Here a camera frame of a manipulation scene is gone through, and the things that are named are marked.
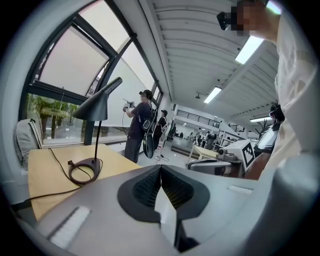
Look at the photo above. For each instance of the black balcony railing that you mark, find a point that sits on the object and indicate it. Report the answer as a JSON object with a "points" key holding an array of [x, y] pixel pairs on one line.
{"points": [[197, 117]]}

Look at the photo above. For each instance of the black screen device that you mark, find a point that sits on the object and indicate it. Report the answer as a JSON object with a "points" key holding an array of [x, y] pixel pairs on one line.
{"points": [[266, 138]]}

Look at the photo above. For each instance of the ceiling light panel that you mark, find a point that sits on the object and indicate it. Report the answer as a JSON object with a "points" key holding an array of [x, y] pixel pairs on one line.
{"points": [[212, 95], [250, 48], [260, 119]]}

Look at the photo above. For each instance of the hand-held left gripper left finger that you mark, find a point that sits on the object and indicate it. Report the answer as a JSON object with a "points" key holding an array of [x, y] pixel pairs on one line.
{"points": [[100, 212]]}

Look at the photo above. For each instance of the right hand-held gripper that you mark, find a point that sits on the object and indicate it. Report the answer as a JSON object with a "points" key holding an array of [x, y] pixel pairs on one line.
{"points": [[240, 155]]}

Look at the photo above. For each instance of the dark window frame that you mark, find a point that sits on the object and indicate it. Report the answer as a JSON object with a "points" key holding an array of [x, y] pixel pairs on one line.
{"points": [[87, 130]]}

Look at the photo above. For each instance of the person's right forearm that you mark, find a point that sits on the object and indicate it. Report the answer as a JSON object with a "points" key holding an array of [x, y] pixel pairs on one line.
{"points": [[256, 166]]}

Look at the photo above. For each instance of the person's white shirt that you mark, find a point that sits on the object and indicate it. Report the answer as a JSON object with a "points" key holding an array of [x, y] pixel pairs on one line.
{"points": [[295, 87]]}

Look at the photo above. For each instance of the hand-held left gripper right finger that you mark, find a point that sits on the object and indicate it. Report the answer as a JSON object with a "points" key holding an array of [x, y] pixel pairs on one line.
{"points": [[225, 205]]}

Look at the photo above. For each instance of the wooden table with white legs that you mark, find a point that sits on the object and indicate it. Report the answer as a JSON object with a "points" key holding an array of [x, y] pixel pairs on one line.
{"points": [[202, 150]]}

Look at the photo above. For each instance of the beige backpack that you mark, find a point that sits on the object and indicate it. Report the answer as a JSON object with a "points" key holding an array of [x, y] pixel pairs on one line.
{"points": [[25, 140]]}

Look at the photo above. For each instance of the black desk lamp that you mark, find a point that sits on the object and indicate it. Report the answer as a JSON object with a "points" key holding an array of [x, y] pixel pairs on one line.
{"points": [[95, 107]]}

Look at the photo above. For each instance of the person's head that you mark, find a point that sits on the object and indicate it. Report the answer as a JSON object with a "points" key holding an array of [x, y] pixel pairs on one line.
{"points": [[252, 20]]}

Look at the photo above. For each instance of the black head camera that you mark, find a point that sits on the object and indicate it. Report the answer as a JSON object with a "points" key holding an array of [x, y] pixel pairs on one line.
{"points": [[223, 20]]}

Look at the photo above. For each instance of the light wooden table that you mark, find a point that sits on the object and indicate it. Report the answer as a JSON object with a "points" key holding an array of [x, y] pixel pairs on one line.
{"points": [[45, 175]]}

